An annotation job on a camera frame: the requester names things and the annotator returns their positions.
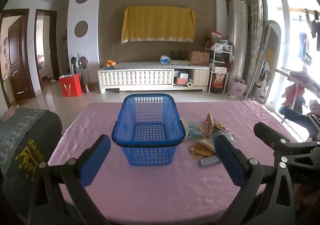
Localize floral patterned curtain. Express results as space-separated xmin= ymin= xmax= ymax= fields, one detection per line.
xmin=243 ymin=0 xmax=263 ymax=101

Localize cardboard box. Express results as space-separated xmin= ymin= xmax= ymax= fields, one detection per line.
xmin=188 ymin=50 xmax=210 ymax=66

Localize grey purple snack packet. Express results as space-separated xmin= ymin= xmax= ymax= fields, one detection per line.
xmin=198 ymin=155 xmax=221 ymax=168

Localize white plastic bag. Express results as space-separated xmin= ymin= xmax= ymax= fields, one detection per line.
xmin=211 ymin=43 xmax=232 ymax=53

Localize black router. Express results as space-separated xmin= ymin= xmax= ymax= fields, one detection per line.
xmin=171 ymin=50 xmax=186 ymax=60

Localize small pink cloth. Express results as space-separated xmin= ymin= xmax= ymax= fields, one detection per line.
xmin=0 ymin=105 xmax=20 ymax=122

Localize white standing air conditioner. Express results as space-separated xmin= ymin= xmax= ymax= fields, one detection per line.
xmin=228 ymin=0 xmax=248 ymax=83

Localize white metal shelf rack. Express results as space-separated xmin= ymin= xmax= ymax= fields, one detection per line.
xmin=208 ymin=37 xmax=233 ymax=94

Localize white television cabinet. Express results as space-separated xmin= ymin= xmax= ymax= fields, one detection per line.
xmin=97 ymin=61 xmax=210 ymax=94

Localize red and black bin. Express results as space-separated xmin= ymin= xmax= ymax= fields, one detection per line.
xmin=211 ymin=82 xmax=224 ymax=94

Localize pink tote bag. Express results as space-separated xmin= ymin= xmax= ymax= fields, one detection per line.
xmin=233 ymin=79 xmax=247 ymax=98

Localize brown wooden door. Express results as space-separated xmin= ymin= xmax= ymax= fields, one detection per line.
xmin=7 ymin=16 xmax=28 ymax=101

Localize arched grey frame board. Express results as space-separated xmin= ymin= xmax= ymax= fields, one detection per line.
xmin=259 ymin=20 xmax=282 ymax=105

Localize plain round wall plaque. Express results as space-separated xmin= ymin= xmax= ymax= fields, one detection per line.
xmin=74 ymin=20 xmax=89 ymax=38

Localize person's right hand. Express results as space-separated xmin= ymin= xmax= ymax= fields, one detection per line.
xmin=295 ymin=185 xmax=320 ymax=215

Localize grey lace cloth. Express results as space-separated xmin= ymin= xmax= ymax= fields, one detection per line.
xmin=0 ymin=107 xmax=54 ymax=165

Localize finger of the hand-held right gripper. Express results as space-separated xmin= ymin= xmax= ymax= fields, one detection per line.
xmin=253 ymin=122 xmax=320 ymax=163

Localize red and dark garments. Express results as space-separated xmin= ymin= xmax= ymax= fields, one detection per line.
xmin=281 ymin=82 xmax=307 ymax=114

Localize orange red snack packet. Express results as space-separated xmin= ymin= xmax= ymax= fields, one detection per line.
xmin=204 ymin=112 xmax=215 ymax=137

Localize light blue snack packet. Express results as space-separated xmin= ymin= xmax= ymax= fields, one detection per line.
xmin=182 ymin=120 xmax=202 ymax=140

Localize blue plastic basket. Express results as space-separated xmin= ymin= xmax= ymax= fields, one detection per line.
xmin=111 ymin=93 xmax=186 ymax=166

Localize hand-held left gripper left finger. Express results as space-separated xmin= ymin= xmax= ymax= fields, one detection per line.
xmin=27 ymin=134 xmax=112 ymax=225

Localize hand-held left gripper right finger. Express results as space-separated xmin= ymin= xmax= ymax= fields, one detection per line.
xmin=214 ymin=134 xmax=297 ymax=225

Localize yellow television cover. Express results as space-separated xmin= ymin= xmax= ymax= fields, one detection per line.
xmin=121 ymin=5 xmax=196 ymax=44

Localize yellow beige snack packet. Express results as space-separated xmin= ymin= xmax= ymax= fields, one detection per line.
xmin=189 ymin=139 xmax=217 ymax=161

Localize green flat mat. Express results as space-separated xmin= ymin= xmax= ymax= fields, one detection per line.
xmin=171 ymin=58 xmax=192 ymax=66

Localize red white snack packet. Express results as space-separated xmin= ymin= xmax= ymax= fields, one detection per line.
xmin=212 ymin=120 xmax=234 ymax=138

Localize pink quilted tablecloth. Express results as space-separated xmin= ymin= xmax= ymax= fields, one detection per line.
xmin=47 ymin=100 xmax=299 ymax=225

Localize dark cloth with gold print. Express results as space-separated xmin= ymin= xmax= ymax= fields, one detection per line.
xmin=0 ymin=110 xmax=63 ymax=215

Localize hanging balcony clothes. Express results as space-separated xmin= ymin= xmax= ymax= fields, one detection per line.
xmin=297 ymin=8 xmax=320 ymax=61

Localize red gift bag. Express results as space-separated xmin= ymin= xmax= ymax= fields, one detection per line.
xmin=59 ymin=73 xmax=82 ymax=97

